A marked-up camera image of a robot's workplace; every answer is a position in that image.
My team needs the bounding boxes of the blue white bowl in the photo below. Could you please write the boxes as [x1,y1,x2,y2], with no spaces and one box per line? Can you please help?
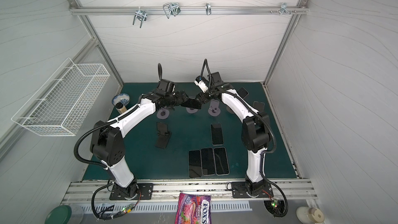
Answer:
[112,93,130,106]

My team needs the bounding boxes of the white round container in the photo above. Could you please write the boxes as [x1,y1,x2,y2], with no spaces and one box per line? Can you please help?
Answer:
[296,206,325,224]

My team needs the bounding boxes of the metal clamp left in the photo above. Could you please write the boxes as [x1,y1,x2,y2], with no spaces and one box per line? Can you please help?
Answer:
[132,8,147,28]

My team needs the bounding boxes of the round stand far left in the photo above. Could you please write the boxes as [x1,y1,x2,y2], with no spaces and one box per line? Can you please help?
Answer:
[157,108,170,120]

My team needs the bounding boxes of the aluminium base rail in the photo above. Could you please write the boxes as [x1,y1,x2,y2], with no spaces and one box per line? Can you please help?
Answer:
[61,179,318,204]

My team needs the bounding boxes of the metal clamp small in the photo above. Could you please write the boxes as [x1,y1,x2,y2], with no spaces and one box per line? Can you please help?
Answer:
[205,3,211,16]

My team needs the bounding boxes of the round stand of tilted phone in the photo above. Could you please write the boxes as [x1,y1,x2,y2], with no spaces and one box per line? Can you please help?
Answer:
[226,106,234,114]

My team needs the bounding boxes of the white-edged phone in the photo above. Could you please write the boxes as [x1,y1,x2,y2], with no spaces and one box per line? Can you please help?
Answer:
[214,147,230,175]

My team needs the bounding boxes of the metal clamp right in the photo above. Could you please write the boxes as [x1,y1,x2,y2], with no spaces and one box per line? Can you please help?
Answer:
[269,3,297,16]

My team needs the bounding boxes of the black stand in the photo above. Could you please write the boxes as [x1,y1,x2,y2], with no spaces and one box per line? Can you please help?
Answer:
[155,122,172,149]
[253,101,265,113]

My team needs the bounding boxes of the white wire basket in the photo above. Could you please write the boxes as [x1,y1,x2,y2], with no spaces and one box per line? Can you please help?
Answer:
[11,58,110,136]

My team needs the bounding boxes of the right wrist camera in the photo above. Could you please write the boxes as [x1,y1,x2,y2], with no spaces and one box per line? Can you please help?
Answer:
[194,76,208,93]

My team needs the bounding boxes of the green lid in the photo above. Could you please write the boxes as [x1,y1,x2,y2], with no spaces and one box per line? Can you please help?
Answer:
[45,205,72,224]

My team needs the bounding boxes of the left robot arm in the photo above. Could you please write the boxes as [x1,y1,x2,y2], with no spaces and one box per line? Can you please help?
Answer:
[74,64,189,200]

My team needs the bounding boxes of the landscape phone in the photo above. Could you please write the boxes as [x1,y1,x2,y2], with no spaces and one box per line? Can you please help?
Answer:
[181,97,202,110]
[188,150,203,178]

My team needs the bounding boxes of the purple phone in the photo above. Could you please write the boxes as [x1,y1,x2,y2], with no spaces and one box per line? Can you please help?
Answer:
[201,148,216,176]

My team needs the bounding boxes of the Fox's candy bag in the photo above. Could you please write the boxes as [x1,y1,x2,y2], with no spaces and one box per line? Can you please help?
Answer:
[175,192,211,224]

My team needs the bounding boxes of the aluminium crossbar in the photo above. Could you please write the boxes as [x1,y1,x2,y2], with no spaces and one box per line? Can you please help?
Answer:
[69,5,309,16]

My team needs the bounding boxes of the round stand of middle phone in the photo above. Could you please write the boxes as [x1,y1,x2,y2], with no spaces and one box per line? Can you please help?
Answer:
[186,108,199,114]

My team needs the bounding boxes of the metal clamp middle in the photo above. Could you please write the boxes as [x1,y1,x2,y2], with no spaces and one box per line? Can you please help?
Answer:
[163,2,181,19]

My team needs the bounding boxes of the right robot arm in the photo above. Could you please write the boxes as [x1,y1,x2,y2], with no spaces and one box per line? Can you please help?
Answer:
[194,59,289,218]

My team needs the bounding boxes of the round stand of upright phone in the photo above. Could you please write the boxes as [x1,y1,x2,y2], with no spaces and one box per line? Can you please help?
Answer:
[208,99,221,117]

